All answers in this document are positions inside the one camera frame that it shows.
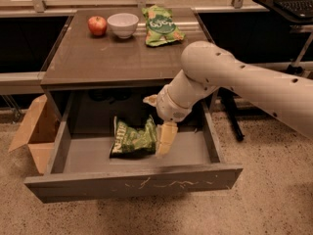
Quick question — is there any green jalapeno chip bag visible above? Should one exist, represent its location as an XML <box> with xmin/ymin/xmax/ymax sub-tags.
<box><xmin>110</xmin><ymin>117</ymin><xmax>157</xmax><ymax>158</ymax></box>

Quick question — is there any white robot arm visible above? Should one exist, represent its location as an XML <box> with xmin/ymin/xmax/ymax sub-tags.
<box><xmin>144</xmin><ymin>41</ymin><xmax>313</xmax><ymax>157</ymax></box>

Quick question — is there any black stand table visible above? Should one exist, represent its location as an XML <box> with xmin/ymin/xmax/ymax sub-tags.
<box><xmin>252</xmin><ymin>0</ymin><xmax>313</xmax><ymax>79</ymax></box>

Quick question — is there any grey counter cabinet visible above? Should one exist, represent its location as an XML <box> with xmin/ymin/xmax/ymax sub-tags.
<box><xmin>39</xmin><ymin>6</ymin><xmax>228</xmax><ymax>122</ymax></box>

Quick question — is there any white ceramic bowl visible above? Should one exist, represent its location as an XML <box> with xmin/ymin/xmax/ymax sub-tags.
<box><xmin>108</xmin><ymin>13</ymin><xmax>139</xmax><ymax>39</ymax></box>

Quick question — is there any red apple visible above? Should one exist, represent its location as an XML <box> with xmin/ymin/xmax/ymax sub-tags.
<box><xmin>88</xmin><ymin>16</ymin><xmax>107</xmax><ymax>36</ymax></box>

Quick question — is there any grey open drawer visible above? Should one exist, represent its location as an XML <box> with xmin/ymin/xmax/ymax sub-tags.
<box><xmin>24</xmin><ymin>88</ymin><xmax>243</xmax><ymax>203</ymax></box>

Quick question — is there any green snack bag on counter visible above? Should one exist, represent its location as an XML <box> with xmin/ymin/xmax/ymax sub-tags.
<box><xmin>142</xmin><ymin>5</ymin><xmax>185</xmax><ymax>47</ymax></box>

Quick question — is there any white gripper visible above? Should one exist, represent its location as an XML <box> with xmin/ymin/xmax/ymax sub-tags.
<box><xmin>143</xmin><ymin>85</ymin><xmax>191</xmax><ymax>158</ymax></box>

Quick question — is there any brown cardboard box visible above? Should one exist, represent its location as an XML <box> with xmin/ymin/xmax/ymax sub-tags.
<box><xmin>9</xmin><ymin>95</ymin><xmax>59</xmax><ymax>174</ymax></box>

